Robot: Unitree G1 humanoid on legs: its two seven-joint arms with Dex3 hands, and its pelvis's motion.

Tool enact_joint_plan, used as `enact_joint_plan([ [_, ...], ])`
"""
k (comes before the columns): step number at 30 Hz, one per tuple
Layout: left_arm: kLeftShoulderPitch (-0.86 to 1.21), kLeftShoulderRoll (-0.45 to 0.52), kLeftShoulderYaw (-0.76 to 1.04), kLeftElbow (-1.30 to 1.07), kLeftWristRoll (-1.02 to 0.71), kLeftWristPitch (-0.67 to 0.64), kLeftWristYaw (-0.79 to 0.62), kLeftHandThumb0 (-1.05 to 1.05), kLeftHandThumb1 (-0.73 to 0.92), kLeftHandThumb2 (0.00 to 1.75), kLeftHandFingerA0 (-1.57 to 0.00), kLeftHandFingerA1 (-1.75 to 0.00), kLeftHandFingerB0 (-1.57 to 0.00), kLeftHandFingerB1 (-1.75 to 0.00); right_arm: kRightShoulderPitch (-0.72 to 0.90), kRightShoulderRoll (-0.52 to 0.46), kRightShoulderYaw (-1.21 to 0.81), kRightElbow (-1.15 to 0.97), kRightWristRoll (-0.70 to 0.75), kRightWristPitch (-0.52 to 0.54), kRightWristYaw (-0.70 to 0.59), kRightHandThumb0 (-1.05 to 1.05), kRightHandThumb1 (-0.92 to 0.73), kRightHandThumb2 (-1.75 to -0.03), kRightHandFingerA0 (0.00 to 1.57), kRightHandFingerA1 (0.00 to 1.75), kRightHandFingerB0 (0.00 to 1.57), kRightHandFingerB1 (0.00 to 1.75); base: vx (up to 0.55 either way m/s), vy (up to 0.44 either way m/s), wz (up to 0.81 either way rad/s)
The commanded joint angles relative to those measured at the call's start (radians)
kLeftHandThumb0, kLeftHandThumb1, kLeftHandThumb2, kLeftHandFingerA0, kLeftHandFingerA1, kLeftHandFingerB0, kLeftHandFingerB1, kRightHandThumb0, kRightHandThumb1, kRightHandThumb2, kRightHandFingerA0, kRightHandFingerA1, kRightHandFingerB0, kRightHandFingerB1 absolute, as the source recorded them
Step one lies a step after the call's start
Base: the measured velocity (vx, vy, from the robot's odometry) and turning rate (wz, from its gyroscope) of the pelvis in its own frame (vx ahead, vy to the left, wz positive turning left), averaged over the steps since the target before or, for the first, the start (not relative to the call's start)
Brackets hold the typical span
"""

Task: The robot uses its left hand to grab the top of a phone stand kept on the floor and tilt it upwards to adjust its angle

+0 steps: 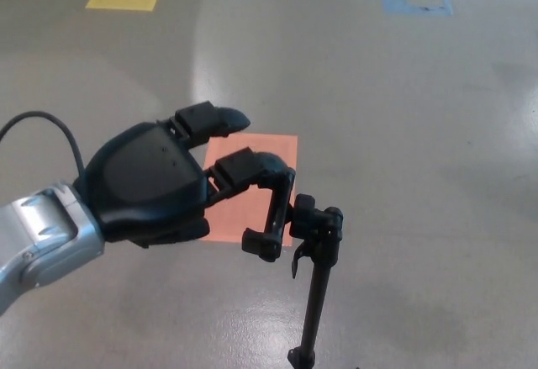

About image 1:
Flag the orange floor marking rectangle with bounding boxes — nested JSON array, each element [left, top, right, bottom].
[[200, 134, 299, 247]]

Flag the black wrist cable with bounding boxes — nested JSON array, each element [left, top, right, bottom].
[[0, 110, 86, 176]]

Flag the black phone stand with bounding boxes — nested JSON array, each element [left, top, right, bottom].
[[241, 166, 345, 369]]

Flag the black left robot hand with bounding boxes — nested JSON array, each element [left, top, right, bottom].
[[72, 100, 297, 250]]

